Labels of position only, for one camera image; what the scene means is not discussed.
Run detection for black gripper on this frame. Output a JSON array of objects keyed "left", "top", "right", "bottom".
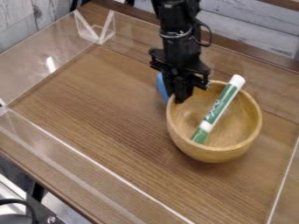
[{"left": 148, "top": 33, "right": 211, "bottom": 103}]

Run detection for blue rectangular block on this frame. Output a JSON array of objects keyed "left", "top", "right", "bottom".
[{"left": 155, "top": 73, "right": 170, "bottom": 103}]

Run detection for brown wooden bowl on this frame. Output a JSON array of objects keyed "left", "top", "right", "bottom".
[{"left": 166, "top": 80, "right": 263, "bottom": 163}]

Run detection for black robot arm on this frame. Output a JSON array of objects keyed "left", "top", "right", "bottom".
[{"left": 148, "top": 0, "right": 211, "bottom": 103}]

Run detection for green white Expo marker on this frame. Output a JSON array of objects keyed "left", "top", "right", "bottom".
[{"left": 191, "top": 74, "right": 246, "bottom": 144}]

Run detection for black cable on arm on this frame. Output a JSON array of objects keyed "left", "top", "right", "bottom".
[{"left": 191, "top": 17, "right": 214, "bottom": 47}]

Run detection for clear acrylic corner bracket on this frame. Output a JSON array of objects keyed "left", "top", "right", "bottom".
[{"left": 74, "top": 10, "right": 116, "bottom": 46}]

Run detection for black metal table frame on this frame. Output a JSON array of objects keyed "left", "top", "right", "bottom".
[{"left": 0, "top": 156, "right": 67, "bottom": 224}]

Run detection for black cable bottom left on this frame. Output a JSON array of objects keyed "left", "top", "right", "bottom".
[{"left": 0, "top": 197, "right": 43, "bottom": 224}]

